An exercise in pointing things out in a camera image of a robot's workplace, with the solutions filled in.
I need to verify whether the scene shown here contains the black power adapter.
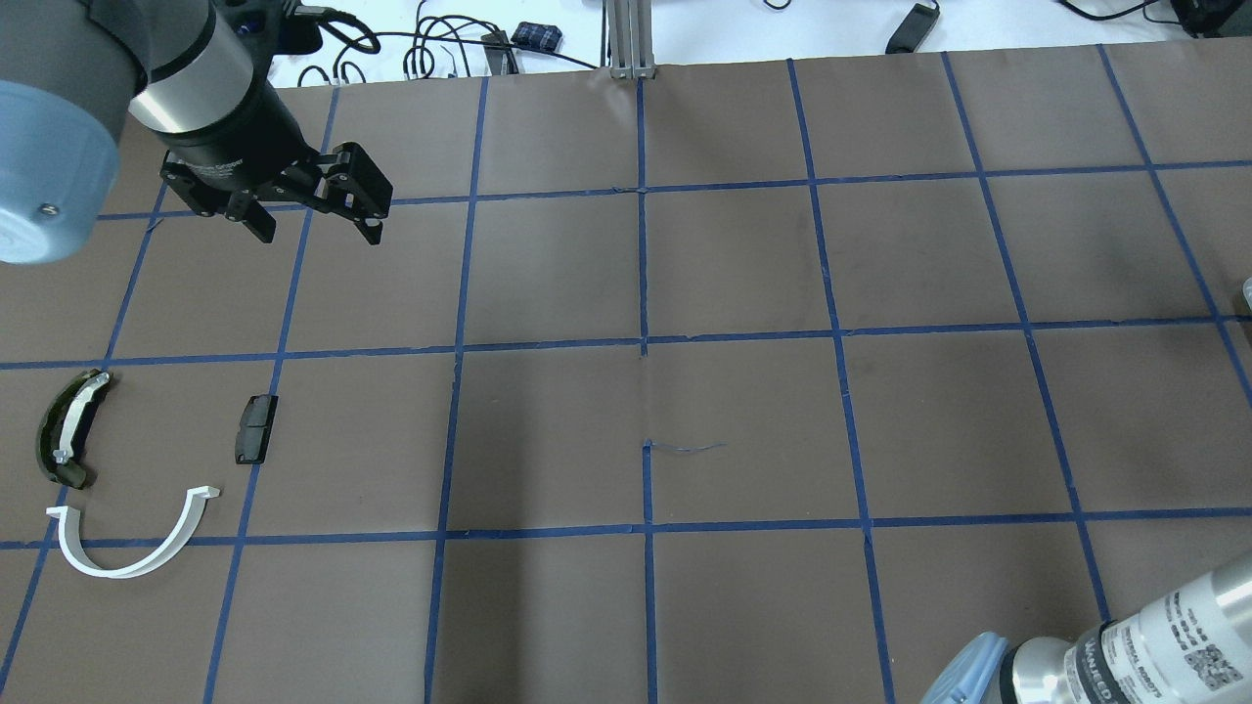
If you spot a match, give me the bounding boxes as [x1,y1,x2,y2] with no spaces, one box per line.
[884,1,942,55]

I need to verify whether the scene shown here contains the white curved plastic arc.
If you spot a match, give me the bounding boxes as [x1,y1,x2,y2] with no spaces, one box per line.
[46,484,222,580]

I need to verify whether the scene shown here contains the green brake shoe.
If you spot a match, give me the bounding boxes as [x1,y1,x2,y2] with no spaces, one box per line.
[35,370,113,490]

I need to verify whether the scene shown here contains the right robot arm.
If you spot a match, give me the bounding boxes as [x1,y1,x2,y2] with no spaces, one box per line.
[921,552,1251,703]

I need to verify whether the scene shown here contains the black brake pad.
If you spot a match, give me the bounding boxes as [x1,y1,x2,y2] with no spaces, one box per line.
[234,395,279,466]

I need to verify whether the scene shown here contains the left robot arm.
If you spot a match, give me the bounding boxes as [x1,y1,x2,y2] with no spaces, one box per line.
[1,1,393,266]

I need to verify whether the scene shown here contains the aluminium frame post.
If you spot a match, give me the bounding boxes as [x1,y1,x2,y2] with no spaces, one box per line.
[603,0,656,80]

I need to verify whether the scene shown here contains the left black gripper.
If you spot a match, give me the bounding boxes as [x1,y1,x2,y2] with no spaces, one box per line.
[159,93,394,246]

